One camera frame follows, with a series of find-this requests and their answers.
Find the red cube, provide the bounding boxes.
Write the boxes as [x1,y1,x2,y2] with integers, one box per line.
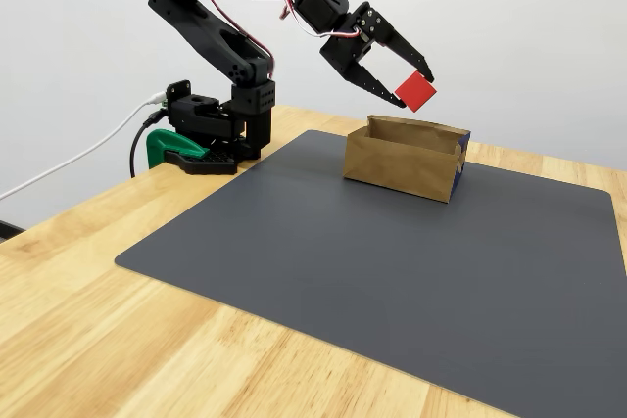
[394,70,438,114]

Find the brown paper bag box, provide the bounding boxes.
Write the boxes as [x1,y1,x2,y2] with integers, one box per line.
[342,115,472,205]

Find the green table clamp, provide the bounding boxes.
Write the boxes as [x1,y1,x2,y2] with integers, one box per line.
[145,128,212,169]

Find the grey table mat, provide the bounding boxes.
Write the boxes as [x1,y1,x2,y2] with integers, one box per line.
[114,129,627,418]

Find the dark object at table edge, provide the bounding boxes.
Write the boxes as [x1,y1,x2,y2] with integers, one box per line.
[0,219,25,243]

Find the black power cable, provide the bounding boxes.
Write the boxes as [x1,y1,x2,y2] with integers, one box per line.
[128,111,170,179]

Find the white usb cable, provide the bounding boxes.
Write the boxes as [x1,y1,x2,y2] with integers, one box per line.
[0,92,168,202]

